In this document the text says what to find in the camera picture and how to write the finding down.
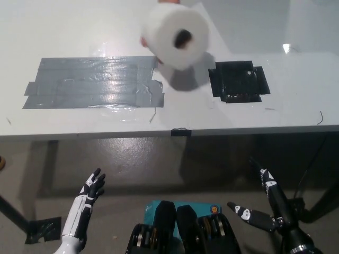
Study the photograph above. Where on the black curved stand leg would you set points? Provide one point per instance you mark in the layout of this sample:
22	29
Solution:
324	195

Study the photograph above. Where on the black diagonal pole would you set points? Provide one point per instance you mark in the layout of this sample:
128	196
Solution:
13	211

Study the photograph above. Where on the grey duct tape patch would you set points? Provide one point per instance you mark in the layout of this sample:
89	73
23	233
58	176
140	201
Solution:
87	84

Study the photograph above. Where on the brown round object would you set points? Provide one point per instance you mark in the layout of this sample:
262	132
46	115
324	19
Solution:
2	162

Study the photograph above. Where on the grey table leg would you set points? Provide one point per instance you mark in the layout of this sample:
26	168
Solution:
53	158

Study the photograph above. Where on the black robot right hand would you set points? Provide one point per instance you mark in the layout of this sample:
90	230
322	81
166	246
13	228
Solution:
280	206

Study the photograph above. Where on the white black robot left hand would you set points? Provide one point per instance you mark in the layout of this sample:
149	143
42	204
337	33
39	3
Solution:
79	211

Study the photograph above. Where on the white toilet paper roll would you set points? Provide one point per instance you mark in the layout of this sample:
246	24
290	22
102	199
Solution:
159	31

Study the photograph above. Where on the black teal robot body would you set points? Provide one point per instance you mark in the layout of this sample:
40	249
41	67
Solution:
185	227

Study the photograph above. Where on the person's bare hand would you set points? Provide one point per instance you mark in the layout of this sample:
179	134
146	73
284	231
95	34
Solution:
143	41

